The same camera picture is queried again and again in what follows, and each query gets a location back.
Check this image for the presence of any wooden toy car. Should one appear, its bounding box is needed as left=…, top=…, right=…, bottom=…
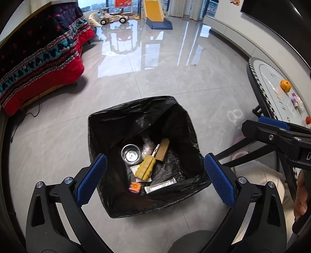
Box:
left=98, top=7, right=129, bottom=25

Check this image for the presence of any black television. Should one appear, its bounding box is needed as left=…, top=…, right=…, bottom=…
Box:
left=240, top=0, right=287, bottom=34

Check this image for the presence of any black cable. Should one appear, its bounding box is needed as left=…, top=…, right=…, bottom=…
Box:
left=10, top=94, right=40, bottom=143

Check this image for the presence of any pink slipper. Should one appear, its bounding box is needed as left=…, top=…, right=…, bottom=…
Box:
left=231, top=136, right=252, bottom=160

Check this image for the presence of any cream toy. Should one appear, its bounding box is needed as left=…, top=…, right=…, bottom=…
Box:
left=87, top=12, right=101, bottom=27

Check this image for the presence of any yellow sponge bottle brush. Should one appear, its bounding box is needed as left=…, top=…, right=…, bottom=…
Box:
left=135, top=144, right=161, bottom=181

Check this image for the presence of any clear plastic bag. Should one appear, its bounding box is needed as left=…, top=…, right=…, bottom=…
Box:
left=142, top=136, right=156, bottom=157

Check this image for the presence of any large window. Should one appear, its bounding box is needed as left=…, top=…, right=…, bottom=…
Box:
left=78, top=0, right=219, bottom=19

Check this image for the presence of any person's right hand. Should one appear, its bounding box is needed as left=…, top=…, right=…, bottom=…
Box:
left=293, top=169, right=311, bottom=220

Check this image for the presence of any clear plastic cup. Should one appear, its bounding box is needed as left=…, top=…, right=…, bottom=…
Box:
left=121, top=143, right=141, bottom=163

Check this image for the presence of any white curtain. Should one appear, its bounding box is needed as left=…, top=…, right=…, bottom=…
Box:
left=188, top=0, right=207, bottom=21

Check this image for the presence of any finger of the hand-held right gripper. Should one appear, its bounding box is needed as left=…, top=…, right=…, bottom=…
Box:
left=241, top=120, right=304, bottom=156
left=258, top=116, right=311, bottom=137

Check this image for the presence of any person's leg in white pants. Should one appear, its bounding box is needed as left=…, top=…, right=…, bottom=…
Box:
left=230, top=161, right=295, bottom=253

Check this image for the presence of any torn brown cardboard piece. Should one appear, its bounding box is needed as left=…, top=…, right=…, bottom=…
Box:
left=155, top=138, right=170, bottom=162

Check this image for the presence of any purple white bottle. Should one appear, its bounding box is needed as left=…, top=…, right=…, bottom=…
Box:
left=290, top=94, right=303, bottom=109

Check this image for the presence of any red and navy printed blanket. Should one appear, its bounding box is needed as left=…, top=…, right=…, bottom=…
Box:
left=0, top=2, right=95, bottom=116

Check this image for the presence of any yellow toy slide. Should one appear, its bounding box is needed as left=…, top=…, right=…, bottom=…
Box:
left=141, top=0, right=173, bottom=30

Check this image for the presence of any white low cabinet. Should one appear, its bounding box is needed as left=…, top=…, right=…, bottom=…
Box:
left=203, top=17, right=270, bottom=57

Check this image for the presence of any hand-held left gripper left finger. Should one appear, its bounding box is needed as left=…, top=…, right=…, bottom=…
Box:
left=25, top=153, right=107, bottom=253

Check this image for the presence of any striped snack wrapper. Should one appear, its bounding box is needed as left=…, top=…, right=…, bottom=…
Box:
left=144, top=177, right=176, bottom=194

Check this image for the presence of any black garbage bag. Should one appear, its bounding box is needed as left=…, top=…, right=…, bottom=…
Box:
left=87, top=96, right=212, bottom=219

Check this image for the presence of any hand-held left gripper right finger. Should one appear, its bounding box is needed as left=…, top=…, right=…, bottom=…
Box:
left=204, top=153, right=287, bottom=253

